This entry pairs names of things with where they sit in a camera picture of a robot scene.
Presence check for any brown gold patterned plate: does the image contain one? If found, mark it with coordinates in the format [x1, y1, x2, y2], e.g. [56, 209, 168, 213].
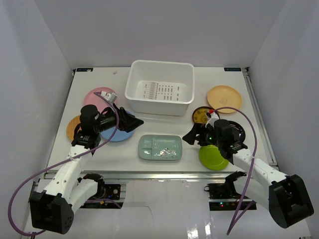
[192, 106, 214, 124]

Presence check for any blue corner label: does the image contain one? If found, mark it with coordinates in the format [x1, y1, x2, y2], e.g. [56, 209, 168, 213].
[76, 68, 93, 72]
[224, 67, 242, 72]

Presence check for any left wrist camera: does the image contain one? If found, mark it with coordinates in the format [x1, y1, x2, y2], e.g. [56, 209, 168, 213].
[100, 91, 118, 104]

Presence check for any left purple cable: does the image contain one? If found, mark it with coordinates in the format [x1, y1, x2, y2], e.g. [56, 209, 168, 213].
[7, 92, 123, 236]

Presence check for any purple cable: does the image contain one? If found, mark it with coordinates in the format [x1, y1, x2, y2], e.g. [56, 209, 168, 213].
[7, 92, 123, 236]
[211, 107, 258, 236]

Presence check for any black round plate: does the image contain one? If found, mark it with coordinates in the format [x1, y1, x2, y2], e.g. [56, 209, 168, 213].
[222, 120, 246, 144]

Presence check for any left blue corner label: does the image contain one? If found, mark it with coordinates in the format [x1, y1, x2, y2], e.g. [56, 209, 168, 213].
[76, 68, 93, 72]

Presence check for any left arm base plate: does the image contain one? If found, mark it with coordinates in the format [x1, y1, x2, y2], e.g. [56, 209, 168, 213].
[78, 173, 123, 209]

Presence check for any blue round plate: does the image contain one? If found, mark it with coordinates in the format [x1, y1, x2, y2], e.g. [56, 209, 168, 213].
[100, 110, 136, 142]

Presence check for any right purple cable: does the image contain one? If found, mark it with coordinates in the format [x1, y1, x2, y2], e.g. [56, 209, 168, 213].
[211, 107, 258, 236]

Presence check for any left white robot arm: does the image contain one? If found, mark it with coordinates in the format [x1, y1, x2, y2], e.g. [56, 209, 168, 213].
[29, 105, 144, 234]

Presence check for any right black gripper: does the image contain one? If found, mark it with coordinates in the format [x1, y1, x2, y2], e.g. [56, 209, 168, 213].
[182, 123, 222, 147]

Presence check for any orange woven round plate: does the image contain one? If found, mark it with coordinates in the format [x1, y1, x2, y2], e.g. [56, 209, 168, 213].
[66, 115, 80, 141]

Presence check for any teal rectangular divided plate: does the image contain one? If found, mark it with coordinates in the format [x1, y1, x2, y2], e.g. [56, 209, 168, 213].
[138, 134, 182, 161]

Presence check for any lime green round plate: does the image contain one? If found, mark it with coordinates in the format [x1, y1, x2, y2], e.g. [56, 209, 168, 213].
[198, 145, 229, 171]

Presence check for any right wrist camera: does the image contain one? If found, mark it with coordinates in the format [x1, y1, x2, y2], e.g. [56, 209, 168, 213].
[205, 109, 220, 127]

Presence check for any tan yellow round plate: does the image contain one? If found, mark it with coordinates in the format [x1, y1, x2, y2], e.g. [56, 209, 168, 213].
[207, 85, 243, 109]

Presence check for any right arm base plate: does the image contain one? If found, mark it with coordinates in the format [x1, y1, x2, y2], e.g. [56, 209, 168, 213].
[204, 171, 247, 211]

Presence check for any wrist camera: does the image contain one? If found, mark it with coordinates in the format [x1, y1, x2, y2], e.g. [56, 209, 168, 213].
[205, 109, 220, 127]
[100, 91, 118, 104]

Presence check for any white plastic bin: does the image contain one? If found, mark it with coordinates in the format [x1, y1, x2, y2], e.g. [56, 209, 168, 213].
[125, 60, 195, 117]

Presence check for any right blue corner label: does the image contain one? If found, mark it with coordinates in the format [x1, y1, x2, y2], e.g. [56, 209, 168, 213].
[224, 67, 242, 72]

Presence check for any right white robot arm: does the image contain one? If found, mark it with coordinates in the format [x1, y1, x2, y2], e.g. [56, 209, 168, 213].
[182, 119, 314, 228]

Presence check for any pink round plate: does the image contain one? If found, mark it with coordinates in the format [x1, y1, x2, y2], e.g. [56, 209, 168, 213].
[83, 87, 115, 112]

